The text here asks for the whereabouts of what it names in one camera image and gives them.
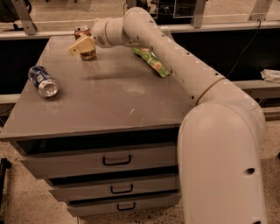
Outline green snack bag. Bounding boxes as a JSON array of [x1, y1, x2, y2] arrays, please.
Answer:
[[131, 47, 170, 78]]

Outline top grey drawer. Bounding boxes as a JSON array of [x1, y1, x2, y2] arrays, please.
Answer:
[[21, 143, 177, 179]]

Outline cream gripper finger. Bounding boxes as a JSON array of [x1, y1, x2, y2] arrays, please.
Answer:
[[68, 45, 81, 56]]

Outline grey metal railing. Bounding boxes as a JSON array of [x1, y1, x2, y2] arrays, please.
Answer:
[[0, 0, 280, 39]]

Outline orange soda can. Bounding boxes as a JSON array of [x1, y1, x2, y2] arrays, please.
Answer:
[[74, 25, 96, 60]]

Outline black cable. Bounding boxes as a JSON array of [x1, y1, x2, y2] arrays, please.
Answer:
[[226, 18, 263, 79]]

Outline bottom grey drawer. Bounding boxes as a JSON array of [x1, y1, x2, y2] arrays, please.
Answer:
[[67, 192, 180, 217]]

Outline white packet on ledge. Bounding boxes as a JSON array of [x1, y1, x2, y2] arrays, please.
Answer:
[[261, 69, 280, 83]]

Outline grey drawer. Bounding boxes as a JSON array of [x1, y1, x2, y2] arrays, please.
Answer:
[[21, 143, 177, 179], [67, 192, 180, 217], [49, 173, 179, 202]]

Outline grey drawer cabinet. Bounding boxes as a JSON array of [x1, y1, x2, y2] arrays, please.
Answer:
[[1, 36, 190, 206]]

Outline blue silver soda can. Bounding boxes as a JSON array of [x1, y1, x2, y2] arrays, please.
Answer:
[[28, 66, 59, 98]]

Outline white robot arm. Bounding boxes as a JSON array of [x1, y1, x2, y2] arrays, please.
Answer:
[[68, 7, 267, 224]]

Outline middle grey drawer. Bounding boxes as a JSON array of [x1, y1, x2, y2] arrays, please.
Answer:
[[49, 173, 179, 202]]

